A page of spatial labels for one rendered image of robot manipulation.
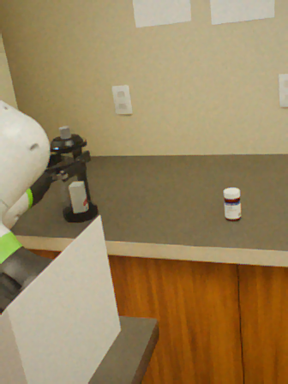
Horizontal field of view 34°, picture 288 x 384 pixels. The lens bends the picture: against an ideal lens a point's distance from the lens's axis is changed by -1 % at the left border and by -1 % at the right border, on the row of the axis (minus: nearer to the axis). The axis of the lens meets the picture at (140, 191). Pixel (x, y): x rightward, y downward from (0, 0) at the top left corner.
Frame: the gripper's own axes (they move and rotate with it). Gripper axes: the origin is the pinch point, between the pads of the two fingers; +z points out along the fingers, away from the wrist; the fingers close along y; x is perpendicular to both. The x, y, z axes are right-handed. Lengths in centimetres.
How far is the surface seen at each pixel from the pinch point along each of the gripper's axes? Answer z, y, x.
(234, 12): 60, -37, -31
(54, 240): -14.0, 0.9, 18.8
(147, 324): -44, -37, 18
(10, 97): 24.0, 33.8, -13.9
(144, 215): 2.2, -19.4, 18.0
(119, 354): -52, -35, 18
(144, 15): 59, -5, -34
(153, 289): -10.7, -24.7, 33.6
